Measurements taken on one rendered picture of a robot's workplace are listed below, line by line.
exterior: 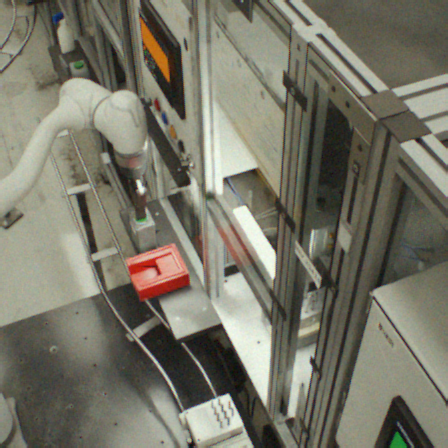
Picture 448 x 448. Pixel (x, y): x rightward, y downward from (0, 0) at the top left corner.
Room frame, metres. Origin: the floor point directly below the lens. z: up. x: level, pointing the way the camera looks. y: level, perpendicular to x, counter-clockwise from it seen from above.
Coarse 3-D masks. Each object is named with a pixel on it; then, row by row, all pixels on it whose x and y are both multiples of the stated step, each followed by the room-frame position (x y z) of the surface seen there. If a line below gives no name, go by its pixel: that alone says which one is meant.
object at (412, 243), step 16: (400, 208) 0.57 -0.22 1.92; (416, 208) 0.54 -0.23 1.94; (400, 224) 0.56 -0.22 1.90; (416, 224) 0.53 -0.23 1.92; (432, 224) 0.51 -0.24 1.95; (400, 240) 0.55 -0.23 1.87; (416, 240) 0.53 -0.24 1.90; (432, 240) 0.51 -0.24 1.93; (400, 256) 0.54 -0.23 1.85; (416, 256) 0.52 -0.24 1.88; (432, 256) 0.50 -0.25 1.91; (400, 272) 0.61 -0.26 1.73; (416, 272) 0.51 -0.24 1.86; (432, 272) 0.49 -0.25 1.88; (432, 288) 0.48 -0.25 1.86; (432, 304) 0.47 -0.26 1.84
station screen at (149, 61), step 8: (152, 32) 1.33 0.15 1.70; (160, 40) 1.27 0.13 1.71; (144, 48) 1.41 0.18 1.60; (160, 48) 1.28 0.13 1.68; (144, 56) 1.41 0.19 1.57; (152, 56) 1.35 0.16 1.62; (168, 56) 1.23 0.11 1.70; (152, 64) 1.35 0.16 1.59; (168, 64) 1.23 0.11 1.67; (152, 72) 1.36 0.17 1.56; (160, 72) 1.30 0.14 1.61; (168, 72) 1.24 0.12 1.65; (160, 80) 1.30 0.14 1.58; (160, 88) 1.31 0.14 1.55; (168, 88) 1.25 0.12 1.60; (168, 96) 1.25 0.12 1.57
